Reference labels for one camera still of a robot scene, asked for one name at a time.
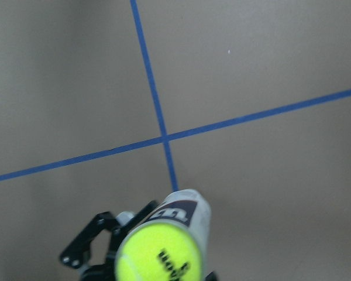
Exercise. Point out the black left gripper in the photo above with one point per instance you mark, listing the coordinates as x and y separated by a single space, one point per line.
78 252

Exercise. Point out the yellow tennis ball Wilson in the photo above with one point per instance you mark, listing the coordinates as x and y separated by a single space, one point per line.
159 252

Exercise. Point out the clear tennis ball can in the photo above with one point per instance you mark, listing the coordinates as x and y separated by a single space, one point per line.
188 210

